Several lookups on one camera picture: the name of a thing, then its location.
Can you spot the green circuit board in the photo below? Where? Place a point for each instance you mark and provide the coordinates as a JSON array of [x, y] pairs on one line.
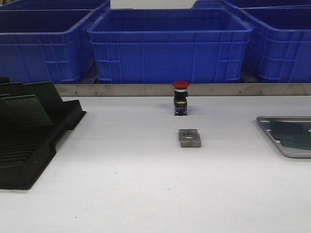
[[46, 93], [27, 111], [296, 144], [14, 89], [289, 131]]

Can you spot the silver metal tray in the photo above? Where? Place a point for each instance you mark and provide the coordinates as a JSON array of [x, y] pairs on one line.
[[296, 153]]

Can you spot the black circuit board rack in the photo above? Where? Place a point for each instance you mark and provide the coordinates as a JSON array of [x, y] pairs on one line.
[[26, 152]]

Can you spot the red emergency stop button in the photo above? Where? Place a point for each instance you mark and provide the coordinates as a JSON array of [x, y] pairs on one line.
[[180, 97]]

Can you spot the grey metal clamp block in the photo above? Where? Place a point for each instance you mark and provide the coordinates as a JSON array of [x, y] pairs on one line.
[[189, 138]]

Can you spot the blue plastic crate centre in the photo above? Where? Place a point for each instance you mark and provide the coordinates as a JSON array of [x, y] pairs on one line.
[[135, 46]]

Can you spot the blue plastic crate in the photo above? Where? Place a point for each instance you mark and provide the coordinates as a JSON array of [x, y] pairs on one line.
[[46, 45], [135, 46], [205, 4], [279, 48]]

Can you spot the blue plastic crate far right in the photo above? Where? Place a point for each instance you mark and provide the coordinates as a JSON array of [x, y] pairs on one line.
[[205, 4]]

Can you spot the blue plastic crate left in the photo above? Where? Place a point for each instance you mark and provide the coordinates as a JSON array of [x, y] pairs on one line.
[[46, 45]]

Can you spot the blue crate back left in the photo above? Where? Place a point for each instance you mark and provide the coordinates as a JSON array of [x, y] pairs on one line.
[[55, 5]]

